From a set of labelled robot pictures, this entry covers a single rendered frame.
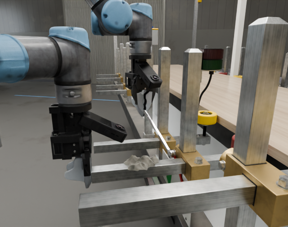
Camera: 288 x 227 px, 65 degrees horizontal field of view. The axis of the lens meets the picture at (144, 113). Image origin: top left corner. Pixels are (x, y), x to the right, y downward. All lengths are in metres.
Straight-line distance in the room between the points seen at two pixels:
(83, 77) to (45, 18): 7.87
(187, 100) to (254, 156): 0.25
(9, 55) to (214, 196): 0.36
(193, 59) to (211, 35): 6.23
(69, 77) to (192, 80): 0.29
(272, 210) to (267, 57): 0.20
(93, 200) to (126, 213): 0.04
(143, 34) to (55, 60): 0.38
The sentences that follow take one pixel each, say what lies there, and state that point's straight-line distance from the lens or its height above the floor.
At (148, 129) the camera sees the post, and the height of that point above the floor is 0.75.
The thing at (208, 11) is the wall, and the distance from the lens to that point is 6.85.
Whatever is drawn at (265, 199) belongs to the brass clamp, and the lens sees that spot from 0.35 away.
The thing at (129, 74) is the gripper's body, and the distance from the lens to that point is 0.78.
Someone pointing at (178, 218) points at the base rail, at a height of 0.70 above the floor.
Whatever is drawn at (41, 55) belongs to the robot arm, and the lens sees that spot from 0.43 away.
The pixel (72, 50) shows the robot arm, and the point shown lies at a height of 1.14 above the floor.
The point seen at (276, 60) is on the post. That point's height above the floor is 1.13.
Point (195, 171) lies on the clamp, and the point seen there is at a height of 0.86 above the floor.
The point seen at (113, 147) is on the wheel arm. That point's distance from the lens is 0.81.
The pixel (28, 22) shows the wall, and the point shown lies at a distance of 8.71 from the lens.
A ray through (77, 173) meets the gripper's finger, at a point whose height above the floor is 0.86.
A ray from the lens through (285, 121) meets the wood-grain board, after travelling 0.91.
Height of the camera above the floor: 1.14
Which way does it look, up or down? 16 degrees down
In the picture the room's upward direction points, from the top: straight up
